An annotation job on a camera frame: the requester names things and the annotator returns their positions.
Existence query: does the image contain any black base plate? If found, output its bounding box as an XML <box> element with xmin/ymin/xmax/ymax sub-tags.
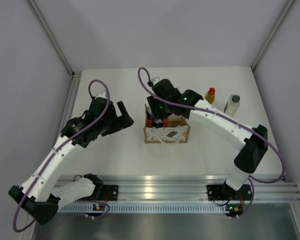
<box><xmin>100</xmin><ymin>185</ymin><xmax>119</xmax><ymax>202</ymax></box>
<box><xmin>206</xmin><ymin>184</ymin><xmax>231</xmax><ymax>201</ymax></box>

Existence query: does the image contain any purple cable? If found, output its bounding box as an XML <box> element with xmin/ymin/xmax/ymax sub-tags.
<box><xmin>12</xmin><ymin>79</ymin><xmax>110</xmax><ymax>233</ymax></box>
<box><xmin>137</xmin><ymin>67</ymin><xmax>287</xmax><ymax>183</ymax></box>

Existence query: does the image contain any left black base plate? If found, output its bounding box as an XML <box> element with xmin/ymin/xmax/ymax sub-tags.
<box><xmin>100</xmin><ymin>185</ymin><xmax>119</xmax><ymax>202</ymax></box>

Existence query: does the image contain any light blue pump bottle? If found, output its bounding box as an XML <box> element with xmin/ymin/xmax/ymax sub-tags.
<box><xmin>162</xmin><ymin>117</ymin><xmax>169</xmax><ymax>127</ymax></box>

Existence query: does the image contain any dark blue rear pump bottle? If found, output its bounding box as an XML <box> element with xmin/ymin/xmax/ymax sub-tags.
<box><xmin>146</xmin><ymin>109</ymin><xmax>153</xmax><ymax>121</ymax></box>

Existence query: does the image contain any dark blue pump bottle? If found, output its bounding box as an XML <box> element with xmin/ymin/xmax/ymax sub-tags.
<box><xmin>146</xmin><ymin>109</ymin><xmax>153</xmax><ymax>121</ymax></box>
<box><xmin>152</xmin><ymin>119</ymin><xmax>164</xmax><ymax>128</ymax></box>

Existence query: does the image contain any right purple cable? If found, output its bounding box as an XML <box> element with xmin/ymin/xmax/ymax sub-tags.
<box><xmin>137</xmin><ymin>67</ymin><xmax>287</xmax><ymax>183</ymax></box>

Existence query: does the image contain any left aluminium frame post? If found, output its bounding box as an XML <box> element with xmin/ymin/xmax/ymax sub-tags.
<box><xmin>26</xmin><ymin>0</ymin><xmax>74</xmax><ymax>77</ymax></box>

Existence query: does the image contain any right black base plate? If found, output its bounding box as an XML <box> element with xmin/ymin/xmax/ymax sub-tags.
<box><xmin>206</xmin><ymin>184</ymin><xmax>231</xmax><ymax>201</ymax></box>

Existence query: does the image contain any aluminium frame post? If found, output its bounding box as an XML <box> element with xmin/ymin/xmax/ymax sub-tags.
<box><xmin>250</xmin><ymin>0</ymin><xmax>298</xmax><ymax>72</ymax></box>
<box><xmin>26</xmin><ymin>0</ymin><xmax>74</xmax><ymax>77</ymax></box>

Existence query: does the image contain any burlap canvas tote bag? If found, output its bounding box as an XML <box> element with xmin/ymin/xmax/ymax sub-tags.
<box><xmin>143</xmin><ymin>104</ymin><xmax>191</xmax><ymax>146</ymax></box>

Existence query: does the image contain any slotted grey cable duct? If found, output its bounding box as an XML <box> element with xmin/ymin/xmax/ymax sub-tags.
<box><xmin>58</xmin><ymin>202</ymin><xmax>240</xmax><ymax>214</ymax></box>

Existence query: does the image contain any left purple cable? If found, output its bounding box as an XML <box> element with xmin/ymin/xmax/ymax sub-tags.
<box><xmin>12</xmin><ymin>79</ymin><xmax>110</xmax><ymax>233</ymax></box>

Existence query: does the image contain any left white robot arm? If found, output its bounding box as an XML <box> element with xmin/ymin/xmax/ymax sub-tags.
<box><xmin>8</xmin><ymin>91</ymin><xmax>134</xmax><ymax>225</ymax></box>

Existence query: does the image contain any right aluminium frame post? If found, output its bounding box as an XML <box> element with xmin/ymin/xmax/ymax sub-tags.
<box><xmin>250</xmin><ymin>0</ymin><xmax>298</xmax><ymax>72</ymax></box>

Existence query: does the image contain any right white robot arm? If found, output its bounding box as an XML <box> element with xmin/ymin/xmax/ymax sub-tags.
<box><xmin>147</xmin><ymin>77</ymin><xmax>268</xmax><ymax>199</ymax></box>

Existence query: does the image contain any aluminium mounting rail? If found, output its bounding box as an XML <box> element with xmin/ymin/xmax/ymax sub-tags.
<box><xmin>98</xmin><ymin>175</ymin><xmax>300</xmax><ymax>203</ymax></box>

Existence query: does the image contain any clear bottle grey cap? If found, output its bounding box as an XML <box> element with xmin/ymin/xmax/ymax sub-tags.
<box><xmin>223</xmin><ymin>94</ymin><xmax>241</xmax><ymax>117</ymax></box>

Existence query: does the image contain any yellow bottle red cap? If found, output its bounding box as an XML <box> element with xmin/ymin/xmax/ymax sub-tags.
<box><xmin>204</xmin><ymin>87</ymin><xmax>216</xmax><ymax>105</ymax></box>

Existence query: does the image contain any dark blue front pump bottle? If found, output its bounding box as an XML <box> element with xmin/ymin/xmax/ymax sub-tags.
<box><xmin>152</xmin><ymin>119</ymin><xmax>164</xmax><ymax>128</ymax></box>

